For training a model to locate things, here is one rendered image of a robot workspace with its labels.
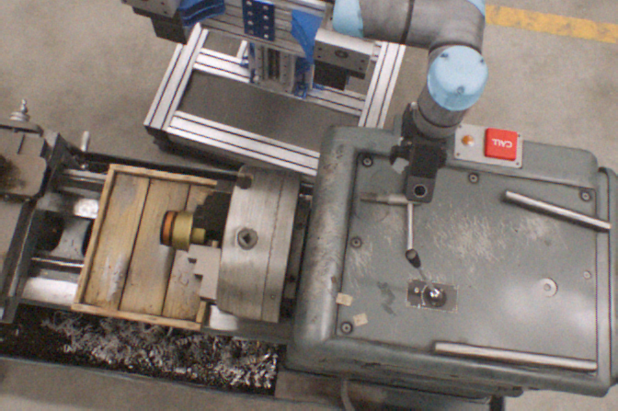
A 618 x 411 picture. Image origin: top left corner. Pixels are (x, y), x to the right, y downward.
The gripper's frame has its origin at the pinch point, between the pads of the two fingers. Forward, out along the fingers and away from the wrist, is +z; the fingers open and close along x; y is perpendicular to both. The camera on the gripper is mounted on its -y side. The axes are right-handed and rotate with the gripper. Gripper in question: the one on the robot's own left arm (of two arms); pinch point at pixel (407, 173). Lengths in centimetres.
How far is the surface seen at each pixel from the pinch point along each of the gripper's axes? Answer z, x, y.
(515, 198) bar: 2.0, -20.7, -0.8
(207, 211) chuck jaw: 14.0, 37.0, -9.2
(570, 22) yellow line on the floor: 130, -88, 135
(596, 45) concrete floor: 130, -99, 125
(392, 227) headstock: 4.1, 1.3, -9.4
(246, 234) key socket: 6.8, 27.8, -14.2
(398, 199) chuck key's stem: 2.0, 1.0, -4.5
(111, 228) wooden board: 41, 63, -10
